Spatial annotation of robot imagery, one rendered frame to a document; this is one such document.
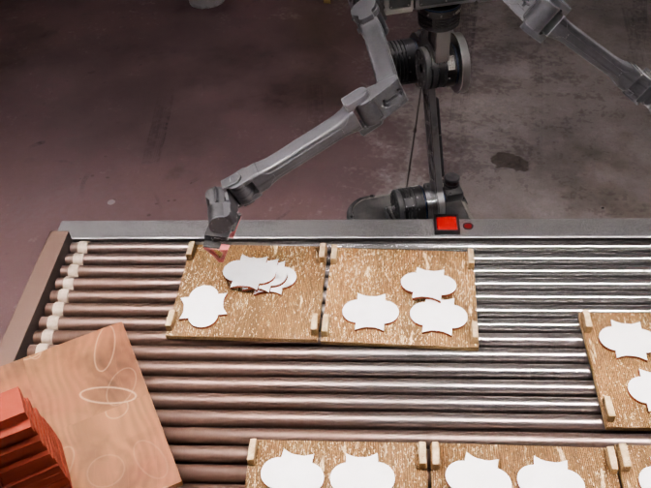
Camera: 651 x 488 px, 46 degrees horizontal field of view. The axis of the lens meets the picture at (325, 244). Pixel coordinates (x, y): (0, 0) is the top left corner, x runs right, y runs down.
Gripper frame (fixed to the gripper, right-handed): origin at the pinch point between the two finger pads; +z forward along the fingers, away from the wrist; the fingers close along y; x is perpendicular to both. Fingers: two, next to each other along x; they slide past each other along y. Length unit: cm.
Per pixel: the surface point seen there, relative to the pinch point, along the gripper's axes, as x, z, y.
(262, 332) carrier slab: -14.1, 11.7, -18.4
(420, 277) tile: -54, 9, 6
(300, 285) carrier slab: -20.6, 11.5, -0.1
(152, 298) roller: 20.8, 14.7, -9.3
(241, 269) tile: -3.5, 8.8, 0.6
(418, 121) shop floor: -35, 104, 215
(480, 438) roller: -73, 12, -40
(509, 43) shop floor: -83, 103, 306
